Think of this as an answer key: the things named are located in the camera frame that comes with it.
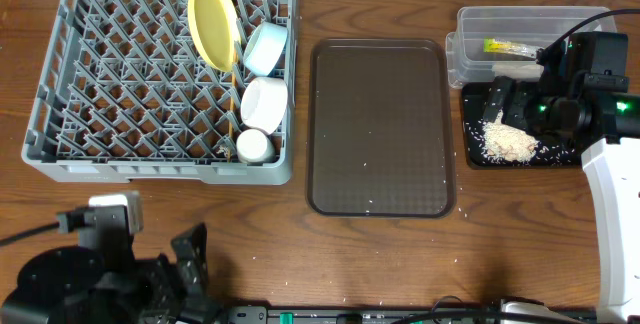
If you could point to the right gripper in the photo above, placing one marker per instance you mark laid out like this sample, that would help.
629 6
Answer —
521 94

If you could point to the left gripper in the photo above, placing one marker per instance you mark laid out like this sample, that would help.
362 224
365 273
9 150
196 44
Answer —
176 281

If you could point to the green snack wrapper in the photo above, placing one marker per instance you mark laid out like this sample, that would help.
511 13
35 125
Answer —
496 45

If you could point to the rice pile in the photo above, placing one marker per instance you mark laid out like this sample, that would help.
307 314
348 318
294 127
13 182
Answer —
493 144

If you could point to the pale green cup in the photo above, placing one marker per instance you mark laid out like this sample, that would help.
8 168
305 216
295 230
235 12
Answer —
254 147

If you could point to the wooden chopstick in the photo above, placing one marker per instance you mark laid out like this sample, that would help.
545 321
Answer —
232 105

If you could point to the light blue bowl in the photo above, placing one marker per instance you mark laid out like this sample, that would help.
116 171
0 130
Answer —
264 48

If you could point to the yellow plate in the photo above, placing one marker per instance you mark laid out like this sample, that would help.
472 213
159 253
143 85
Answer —
212 25

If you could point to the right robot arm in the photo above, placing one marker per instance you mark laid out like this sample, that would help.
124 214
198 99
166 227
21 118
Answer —
612 170

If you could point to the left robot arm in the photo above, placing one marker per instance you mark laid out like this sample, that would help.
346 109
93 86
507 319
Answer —
53 287

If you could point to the black plastic bin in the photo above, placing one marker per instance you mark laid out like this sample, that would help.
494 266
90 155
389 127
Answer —
473 100

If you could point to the clear plastic bin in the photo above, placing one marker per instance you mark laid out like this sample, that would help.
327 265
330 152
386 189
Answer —
533 25

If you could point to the dark brown serving tray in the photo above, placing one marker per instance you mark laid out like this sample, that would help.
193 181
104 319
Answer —
380 141

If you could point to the grey dish rack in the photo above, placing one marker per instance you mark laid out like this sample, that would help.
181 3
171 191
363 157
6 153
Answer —
123 94

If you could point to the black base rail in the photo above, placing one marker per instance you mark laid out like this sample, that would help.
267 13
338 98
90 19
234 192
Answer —
264 315

